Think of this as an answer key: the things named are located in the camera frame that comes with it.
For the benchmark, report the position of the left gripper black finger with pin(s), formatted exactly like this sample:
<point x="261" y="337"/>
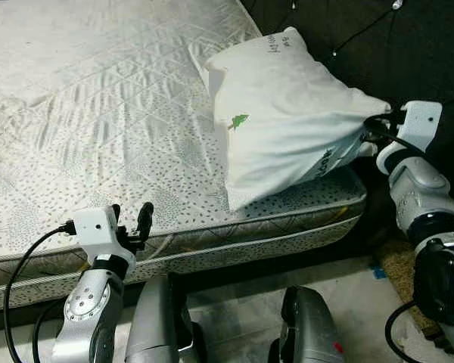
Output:
<point x="116" y="213"/>
<point x="145" y="219"/>

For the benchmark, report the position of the white pillow with green tree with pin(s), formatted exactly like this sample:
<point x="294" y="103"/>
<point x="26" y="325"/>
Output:
<point x="287" y="128"/>

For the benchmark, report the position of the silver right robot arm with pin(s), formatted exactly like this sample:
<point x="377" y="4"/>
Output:
<point x="424" y="197"/>

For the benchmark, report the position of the silver robot left leg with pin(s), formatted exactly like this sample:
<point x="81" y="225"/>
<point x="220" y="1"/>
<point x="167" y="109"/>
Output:
<point x="163" y="325"/>

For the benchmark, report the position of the black tufted headboard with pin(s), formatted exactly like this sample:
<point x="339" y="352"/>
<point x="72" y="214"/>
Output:
<point x="416" y="45"/>

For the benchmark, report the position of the white quilted mattress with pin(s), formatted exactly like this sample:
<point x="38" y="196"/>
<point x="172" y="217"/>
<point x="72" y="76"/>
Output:
<point x="98" y="113"/>

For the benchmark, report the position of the brown rug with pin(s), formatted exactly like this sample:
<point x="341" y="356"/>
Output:
<point x="397" y="276"/>

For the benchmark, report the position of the dark grey robot right leg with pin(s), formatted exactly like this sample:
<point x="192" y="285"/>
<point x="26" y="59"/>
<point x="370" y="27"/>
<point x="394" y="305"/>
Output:
<point x="306" y="329"/>

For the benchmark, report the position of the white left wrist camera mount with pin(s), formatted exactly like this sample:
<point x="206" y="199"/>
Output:
<point x="97" y="231"/>

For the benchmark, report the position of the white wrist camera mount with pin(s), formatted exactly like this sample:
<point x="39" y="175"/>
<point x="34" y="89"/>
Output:
<point x="420" y="125"/>
<point x="97" y="231"/>

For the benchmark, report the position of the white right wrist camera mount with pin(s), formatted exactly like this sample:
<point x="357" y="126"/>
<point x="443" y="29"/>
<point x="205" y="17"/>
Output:
<point x="420" y="125"/>

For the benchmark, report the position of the dark bed frame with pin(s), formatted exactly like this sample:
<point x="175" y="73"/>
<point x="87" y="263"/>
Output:
<point x="234" y="270"/>

